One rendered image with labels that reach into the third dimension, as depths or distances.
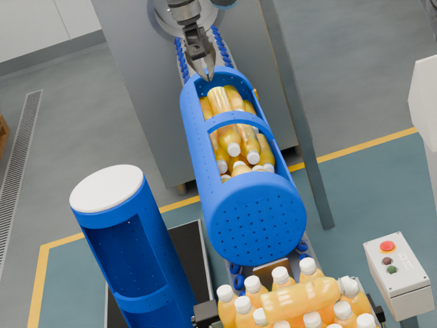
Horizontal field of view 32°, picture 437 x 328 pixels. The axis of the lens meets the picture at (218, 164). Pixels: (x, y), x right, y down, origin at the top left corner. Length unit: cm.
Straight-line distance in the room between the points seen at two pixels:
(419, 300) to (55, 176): 378
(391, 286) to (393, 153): 254
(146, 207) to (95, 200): 18
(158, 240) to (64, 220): 206
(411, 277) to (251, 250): 54
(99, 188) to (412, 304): 130
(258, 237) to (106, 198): 70
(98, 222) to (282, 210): 77
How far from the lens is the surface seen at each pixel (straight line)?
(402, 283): 185
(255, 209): 213
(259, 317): 185
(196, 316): 209
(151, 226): 273
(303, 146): 362
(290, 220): 217
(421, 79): 215
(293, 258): 228
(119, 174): 278
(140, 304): 288
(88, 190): 277
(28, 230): 487
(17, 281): 447
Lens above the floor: 234
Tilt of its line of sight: 30 degrees down
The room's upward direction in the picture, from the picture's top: 19 degrees counter-clockwise
